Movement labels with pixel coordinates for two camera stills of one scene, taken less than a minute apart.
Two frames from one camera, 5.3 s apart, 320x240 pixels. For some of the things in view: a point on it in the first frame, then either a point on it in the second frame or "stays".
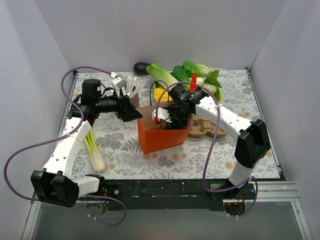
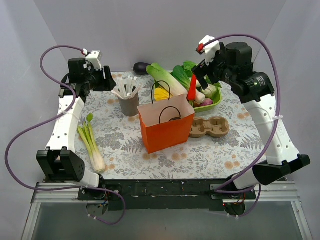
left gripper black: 122,108 → 107,78
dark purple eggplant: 140,68 stays
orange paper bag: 152,138 stays
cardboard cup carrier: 200,127 stays
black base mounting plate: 174,195 stays
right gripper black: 172,120 → 208,69
